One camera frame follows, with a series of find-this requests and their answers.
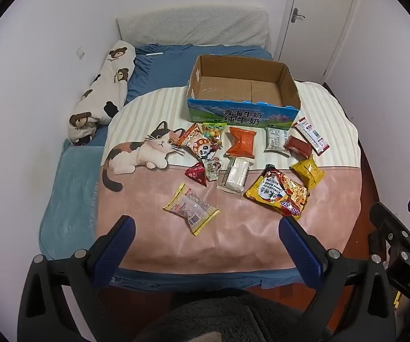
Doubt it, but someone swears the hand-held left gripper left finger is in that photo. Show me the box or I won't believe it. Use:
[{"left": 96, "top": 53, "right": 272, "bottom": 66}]
[{"left": 17, "top": 215, "right": 137, "bottom": 342}]

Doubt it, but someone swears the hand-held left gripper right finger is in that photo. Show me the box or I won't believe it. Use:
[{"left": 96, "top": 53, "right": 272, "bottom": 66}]
[{"left": 278, "top": 215, "right": 400, "bottom": 342}]

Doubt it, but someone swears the cardboard box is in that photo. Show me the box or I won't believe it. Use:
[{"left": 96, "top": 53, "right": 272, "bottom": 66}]
[{"left": 185, "top": 54, "right": 302, "bottom": 131}]

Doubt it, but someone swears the large yellow noodle packet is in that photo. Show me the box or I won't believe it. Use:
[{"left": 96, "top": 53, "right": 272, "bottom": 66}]
[{"left": 245, "top": 164, "right": 310, "bottom": 220}]

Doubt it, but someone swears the light blue blanket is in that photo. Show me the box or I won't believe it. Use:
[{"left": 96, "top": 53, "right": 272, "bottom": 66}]
[{"left": 39, "top": 139, "right": 110, "bottom": 261}]

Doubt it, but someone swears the cat print blanket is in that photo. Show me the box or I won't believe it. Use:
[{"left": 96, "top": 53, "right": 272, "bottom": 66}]
[{"left": 100, "top": 81, "right": 364, "bottom": 275}]

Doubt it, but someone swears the small yellow snack packet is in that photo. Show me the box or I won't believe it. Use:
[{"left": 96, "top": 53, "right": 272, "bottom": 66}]
[{"left": 290, "top": 155, "right": 325, "bottom": 191}]

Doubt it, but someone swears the clear yellow-edged snack packet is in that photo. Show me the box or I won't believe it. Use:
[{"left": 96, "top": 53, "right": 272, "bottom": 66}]
[{"left": 162, "top": 183, "right": 220, "bottom": 236}]

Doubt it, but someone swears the white tissue packet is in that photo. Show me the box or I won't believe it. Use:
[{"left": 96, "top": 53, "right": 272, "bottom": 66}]
[{"left": 216, "top": 157, "right": 255, "bottom": 195}]

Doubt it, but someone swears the dark red snack packet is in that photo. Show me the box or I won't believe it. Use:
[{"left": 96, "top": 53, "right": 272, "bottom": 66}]
[{"left": 283, "top": 135, "right": 313, "bottom": 159}]

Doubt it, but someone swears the silver white snack packet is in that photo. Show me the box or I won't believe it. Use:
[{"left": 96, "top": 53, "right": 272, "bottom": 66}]
[{"left": 264, "top": 127, "right": 292, "bottom": 156}]

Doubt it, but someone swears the white red stick packet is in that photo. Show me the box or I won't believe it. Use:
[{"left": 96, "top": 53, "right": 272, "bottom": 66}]
[{"left": 292, "top": 117, "right": 330, "bottom": 156}]

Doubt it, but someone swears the small clear snack packet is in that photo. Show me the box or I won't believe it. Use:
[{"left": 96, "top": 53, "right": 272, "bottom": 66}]
[{"left": 202, "top": 157, "right": 223, "bottom": 182}]

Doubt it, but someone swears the panda print snack packet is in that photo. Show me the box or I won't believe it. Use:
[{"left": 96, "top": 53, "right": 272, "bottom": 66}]
[{"left": 187, "top": 136, "right": 223, "bottom": 161}]

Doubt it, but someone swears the orange brown snack packet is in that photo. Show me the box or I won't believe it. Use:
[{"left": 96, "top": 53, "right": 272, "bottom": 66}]
[{"left": 174, "top": 123, "right": 206, "bottom": 148}]

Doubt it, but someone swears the green candy packet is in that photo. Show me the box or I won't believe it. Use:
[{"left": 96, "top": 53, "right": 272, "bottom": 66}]
[{"left": 202, "top": 122, "right": 228, "bottom": 148}]

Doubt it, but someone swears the bear print pillow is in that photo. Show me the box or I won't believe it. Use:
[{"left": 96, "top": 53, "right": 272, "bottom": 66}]
[{"left": 68, "top": 39, "right": 137, "bottom": 146}]

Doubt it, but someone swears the blue bed sheet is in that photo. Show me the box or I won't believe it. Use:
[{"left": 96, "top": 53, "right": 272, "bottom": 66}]
[{"left": 62, "top": 43, "right": 300, "bottom": 293}]

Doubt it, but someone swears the white door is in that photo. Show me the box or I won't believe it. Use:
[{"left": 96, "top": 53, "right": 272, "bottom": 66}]
[{"left": 276, "top": 0, "right": 362, "bottom": 79}]

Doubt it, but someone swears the white dotted pillow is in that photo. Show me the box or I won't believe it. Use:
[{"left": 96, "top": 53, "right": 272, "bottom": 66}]
[{"left": 116, "top": 6, "right": 271, "bottom": 48}]

